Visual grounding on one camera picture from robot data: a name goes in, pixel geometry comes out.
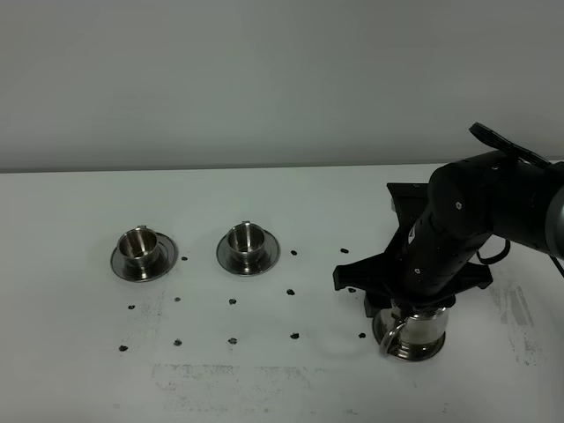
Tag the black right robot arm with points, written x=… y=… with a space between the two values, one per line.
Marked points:
x=509 y=192

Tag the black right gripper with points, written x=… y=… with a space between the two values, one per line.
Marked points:
x=424 y=266

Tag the left stainless steel saucer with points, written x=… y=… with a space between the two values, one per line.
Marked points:
x=167 y=259

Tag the right stainless steel teacup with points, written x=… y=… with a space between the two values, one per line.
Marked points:
x=246 y=244

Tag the left stainless steel teacup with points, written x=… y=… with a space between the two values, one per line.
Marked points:
x=138 y=249

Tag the stainless steel teacup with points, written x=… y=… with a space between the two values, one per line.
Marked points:
x=246 y=244
x=138 y=249

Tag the right stainless steel saucer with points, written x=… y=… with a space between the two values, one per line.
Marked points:
x=269 y=257

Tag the stainless steel teapot saucer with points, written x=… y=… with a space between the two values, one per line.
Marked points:
x=410 y=354

